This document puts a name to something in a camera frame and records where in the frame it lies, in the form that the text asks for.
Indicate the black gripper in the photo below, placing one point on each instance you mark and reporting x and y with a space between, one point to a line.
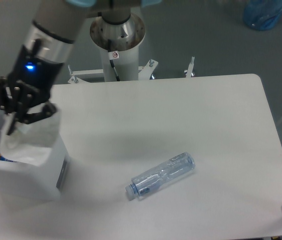
27 86

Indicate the clear plastic bottle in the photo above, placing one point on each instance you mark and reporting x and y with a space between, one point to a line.
151 180

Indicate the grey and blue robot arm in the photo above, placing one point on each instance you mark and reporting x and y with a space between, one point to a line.
57 23

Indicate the white trash can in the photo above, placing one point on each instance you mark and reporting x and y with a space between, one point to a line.
37 182

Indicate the blue snack packet in bin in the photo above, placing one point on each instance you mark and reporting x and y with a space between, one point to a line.
5 159

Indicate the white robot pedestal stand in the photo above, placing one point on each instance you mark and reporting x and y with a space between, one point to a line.
120 62

